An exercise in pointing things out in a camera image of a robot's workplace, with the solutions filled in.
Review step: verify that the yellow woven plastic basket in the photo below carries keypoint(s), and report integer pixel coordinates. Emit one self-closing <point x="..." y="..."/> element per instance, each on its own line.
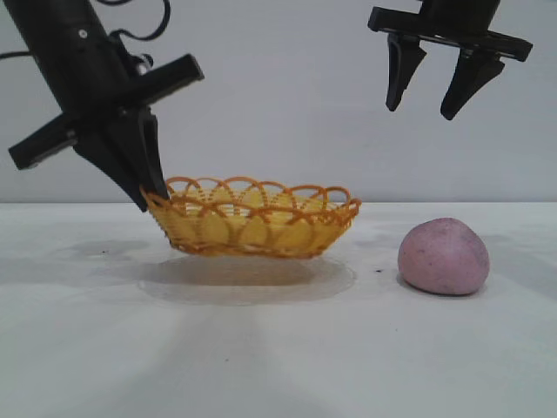
<point x="261" y="235"/>

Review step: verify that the pink peach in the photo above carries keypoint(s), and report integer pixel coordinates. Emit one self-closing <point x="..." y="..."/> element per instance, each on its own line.
<point x="444" y="257"/>

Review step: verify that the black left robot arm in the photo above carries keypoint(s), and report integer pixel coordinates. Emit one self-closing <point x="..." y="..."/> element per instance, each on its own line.
<point x="56" y="26"/>

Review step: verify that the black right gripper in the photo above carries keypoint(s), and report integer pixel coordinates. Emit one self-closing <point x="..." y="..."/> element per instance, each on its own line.
<point x="452" y="22"/>

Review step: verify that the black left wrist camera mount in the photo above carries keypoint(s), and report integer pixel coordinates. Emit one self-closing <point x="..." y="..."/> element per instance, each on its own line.
<point x="130" y="56"/>

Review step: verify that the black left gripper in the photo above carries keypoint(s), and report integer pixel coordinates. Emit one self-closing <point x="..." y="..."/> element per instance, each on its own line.
<point x="95" y="96"/>

